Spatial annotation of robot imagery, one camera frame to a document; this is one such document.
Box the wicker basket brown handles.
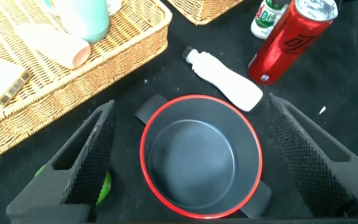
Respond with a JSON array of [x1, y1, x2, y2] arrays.
[[0, 0, 173, 167], [166, 0, 245, 26]]

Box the light blue cup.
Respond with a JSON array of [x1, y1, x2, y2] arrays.
[[44, 0, 110, 44]]

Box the green lime fruit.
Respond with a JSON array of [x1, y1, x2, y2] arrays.
[[34, 164, 112, 206]]

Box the white milk bottle green label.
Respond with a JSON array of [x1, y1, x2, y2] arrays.
[[250, 0, 289, 40]]

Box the red pot black interior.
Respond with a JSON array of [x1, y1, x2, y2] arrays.
[[134, 94, 273, 220]]

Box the white lotion bottle blue cap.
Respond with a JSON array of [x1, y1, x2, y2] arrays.
[[106, 0, 123, 16]]

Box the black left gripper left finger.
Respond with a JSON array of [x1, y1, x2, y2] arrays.
[[6, 99, 117, 223]]

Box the black tablecloth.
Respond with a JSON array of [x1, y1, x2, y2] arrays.
[[0, 0, 358, 224]]

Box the pink bottle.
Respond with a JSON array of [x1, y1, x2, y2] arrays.
[[14, 22, 92, 70]]

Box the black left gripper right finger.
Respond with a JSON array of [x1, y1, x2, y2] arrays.
[[265, 92, 358, 218]]

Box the red soda can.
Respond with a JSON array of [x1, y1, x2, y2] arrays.
[[247, 0, 339, 86]]

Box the white slim bottle black cap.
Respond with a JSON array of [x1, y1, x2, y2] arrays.
[[181, 45, 264, 113]]

